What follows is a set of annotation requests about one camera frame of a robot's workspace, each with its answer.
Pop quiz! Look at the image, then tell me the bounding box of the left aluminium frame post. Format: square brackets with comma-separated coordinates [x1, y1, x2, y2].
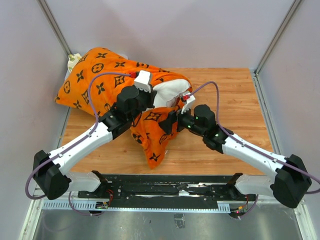
[36, 0, 72, 57]

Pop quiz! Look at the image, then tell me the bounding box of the slotted aluminium cable rail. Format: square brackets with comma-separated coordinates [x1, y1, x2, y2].
[41, 199, 231, 214]

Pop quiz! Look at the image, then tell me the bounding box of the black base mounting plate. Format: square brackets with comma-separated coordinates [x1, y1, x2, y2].
[77, 173, 256, 208]

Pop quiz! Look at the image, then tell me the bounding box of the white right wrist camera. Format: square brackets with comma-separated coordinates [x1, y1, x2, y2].
[181, 93, 196, 114]

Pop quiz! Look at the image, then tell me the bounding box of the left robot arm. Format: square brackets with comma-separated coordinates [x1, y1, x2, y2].
[33, 85, 157, 200]

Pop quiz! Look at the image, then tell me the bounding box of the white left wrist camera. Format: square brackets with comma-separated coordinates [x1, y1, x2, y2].
[133, 70, 152, 93]

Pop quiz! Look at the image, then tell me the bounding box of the aluminium frame post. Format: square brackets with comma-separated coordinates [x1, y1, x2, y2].
[36, 0, 72, 57]
[253, 0, 304, 75]

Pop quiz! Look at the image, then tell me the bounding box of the right aluminium frame post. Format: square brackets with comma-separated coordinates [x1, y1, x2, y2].
[253, 0, 304, 75]

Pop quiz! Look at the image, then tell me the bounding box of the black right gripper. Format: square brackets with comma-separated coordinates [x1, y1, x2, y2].
[157, 102, 206, 137]

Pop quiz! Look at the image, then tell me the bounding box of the orange monogram pillowcase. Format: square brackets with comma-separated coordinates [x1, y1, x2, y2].
[54, 47, 193, 169]

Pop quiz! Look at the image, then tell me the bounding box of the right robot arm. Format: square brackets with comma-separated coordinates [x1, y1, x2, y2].
[158, 104, 312, 209]

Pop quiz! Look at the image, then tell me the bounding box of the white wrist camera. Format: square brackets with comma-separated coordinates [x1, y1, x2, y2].
[133, 70, 152, 93]
[181, 93, 196, 114]

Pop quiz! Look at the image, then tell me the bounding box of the white pillow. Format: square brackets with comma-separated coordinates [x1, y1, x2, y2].
[153, 79, 191, 108]

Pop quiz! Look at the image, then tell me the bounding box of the floral patterned cloth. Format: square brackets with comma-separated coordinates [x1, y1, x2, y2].
[67, 53, 82, 73]

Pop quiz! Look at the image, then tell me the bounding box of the white plastic bin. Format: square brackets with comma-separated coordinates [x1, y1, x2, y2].
[65, 69, 71, 78]

